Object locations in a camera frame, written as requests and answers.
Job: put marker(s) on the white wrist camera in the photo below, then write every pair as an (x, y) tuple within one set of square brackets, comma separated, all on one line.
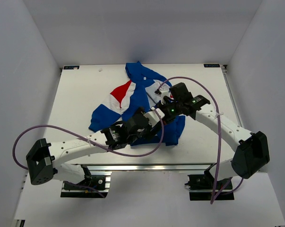
[(164, 95), (153, 116)]

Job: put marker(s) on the blue corner sticker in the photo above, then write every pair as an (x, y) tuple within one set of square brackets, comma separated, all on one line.
[(211, 65), (72, 67)]

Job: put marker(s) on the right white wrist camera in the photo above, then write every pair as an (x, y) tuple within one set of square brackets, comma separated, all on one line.
[(164, 95)]

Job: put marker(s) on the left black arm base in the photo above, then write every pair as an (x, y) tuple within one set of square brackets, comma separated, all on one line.
[(94, 185)]

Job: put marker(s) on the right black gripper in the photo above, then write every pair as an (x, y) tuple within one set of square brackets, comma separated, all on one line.
[(162, 107)]

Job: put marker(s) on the blue white red jacket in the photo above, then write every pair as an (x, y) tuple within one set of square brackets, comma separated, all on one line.
[(123, 102)]

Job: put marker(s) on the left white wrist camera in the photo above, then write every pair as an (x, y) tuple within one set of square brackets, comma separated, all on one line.
[(153, 116)]

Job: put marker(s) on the right blue corner sticker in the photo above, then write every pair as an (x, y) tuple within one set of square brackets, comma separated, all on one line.
[(211, 65)]

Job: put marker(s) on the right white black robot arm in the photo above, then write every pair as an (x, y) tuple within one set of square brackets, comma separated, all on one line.
[(250, 149)]

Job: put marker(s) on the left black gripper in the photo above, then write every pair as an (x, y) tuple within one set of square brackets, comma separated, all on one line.
[(148, 134)]

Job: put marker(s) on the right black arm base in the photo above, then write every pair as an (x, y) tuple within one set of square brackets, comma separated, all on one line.
[(200, 189)]

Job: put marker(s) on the left blue corner sticker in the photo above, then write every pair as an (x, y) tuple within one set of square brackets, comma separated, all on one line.
[(72, 67)]

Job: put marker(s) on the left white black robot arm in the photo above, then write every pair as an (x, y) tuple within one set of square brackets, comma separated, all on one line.
[(47, 161)]

